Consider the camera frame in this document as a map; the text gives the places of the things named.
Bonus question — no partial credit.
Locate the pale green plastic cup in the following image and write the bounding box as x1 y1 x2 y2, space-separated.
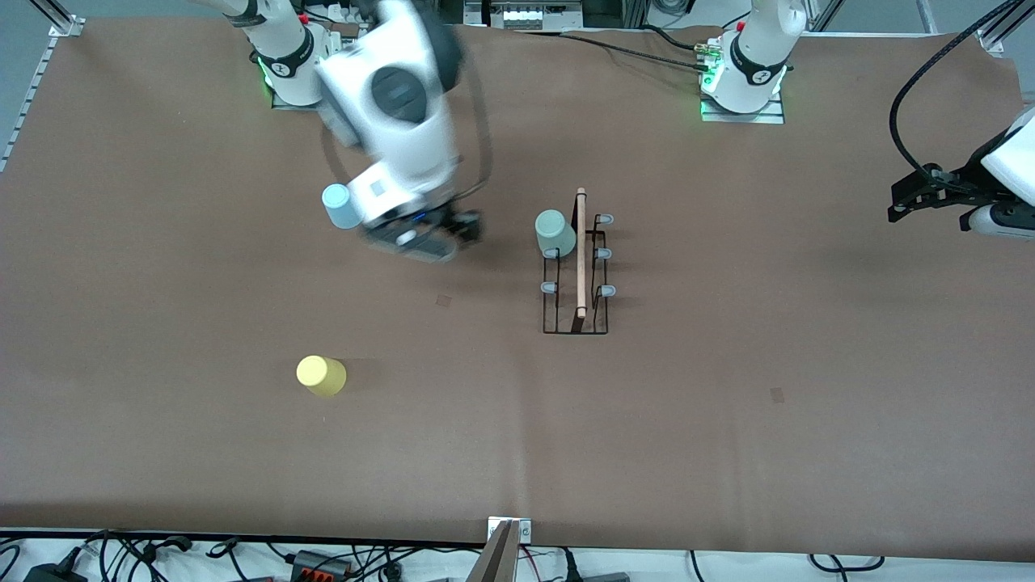
534 209 577 258

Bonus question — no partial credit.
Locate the black wire cup holder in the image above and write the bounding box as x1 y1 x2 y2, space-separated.
540 188 617 336

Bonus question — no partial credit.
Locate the light blue plastic cup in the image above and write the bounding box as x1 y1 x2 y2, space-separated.
322 183 361 230

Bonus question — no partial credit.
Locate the yellow plastic cup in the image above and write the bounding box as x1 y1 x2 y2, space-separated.
296 356 348 398

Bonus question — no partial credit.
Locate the brown table cover sheet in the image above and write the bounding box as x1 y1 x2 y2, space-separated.
0 18 1035 563

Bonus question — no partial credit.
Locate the grey connector box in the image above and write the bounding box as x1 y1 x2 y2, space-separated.
484 0 585 32

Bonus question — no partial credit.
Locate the white power strip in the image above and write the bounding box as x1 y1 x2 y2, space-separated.
311 0 365 23

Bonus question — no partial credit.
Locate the red black connector block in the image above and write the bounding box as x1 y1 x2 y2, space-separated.
289 550 350 580

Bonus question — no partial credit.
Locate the black power adapter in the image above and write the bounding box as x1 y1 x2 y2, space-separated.
24 562 88 582

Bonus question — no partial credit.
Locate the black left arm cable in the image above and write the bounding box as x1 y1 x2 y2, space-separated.
888 0 1024 183

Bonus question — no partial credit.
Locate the aluminium frame profile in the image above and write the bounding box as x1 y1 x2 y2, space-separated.
32 0 86 39
974 0 1035 56

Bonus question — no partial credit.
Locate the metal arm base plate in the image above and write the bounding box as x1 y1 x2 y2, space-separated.
699 85 787 125
269 81 324 112

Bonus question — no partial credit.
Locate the thin black cable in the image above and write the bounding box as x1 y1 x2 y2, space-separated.
558 31 711 75

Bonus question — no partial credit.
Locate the thick black braided cable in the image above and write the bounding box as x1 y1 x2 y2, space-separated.
639 24 706 54

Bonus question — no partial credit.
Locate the silver metal bracket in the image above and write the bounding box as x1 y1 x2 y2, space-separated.
488 517 533 544

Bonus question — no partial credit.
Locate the brown angled post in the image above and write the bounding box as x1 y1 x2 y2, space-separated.
465 521 520 582

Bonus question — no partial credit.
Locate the curved black cable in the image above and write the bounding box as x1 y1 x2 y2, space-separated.
809 553 888 573

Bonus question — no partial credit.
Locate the perforated aluminium rail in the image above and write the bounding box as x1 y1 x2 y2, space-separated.
0 32 65 172

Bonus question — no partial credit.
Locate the looped black cable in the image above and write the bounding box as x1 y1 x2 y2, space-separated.
81 529 195 582

